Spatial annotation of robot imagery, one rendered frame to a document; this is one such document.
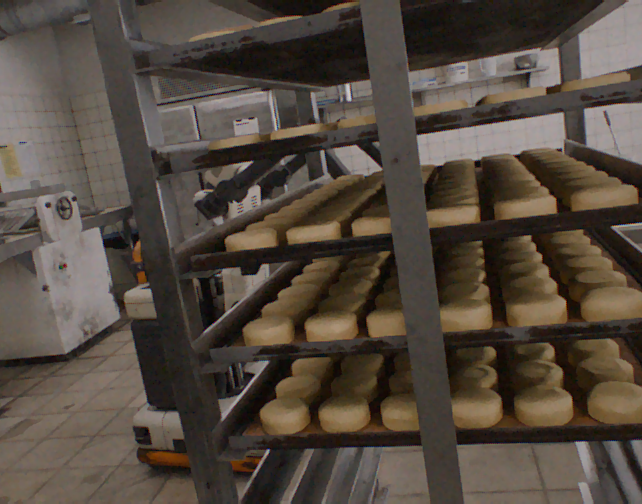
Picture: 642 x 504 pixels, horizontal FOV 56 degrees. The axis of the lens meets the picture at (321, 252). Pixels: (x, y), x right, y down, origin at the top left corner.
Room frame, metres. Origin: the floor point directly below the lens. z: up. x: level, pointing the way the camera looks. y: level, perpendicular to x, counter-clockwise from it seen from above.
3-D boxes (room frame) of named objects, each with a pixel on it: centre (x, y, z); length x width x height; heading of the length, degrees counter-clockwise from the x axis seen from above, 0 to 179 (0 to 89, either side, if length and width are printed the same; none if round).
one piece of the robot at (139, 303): (2.62, 0.60, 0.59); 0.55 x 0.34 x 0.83; 157
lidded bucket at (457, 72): (5.62, -1.47, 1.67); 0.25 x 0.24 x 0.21; 78
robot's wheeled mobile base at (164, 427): (2.59, 0.51, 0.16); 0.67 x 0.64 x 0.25; 67
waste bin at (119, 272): (6.21, 2.02, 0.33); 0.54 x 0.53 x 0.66; 78
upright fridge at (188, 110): (5.76, 0.78, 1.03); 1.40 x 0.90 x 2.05; 78
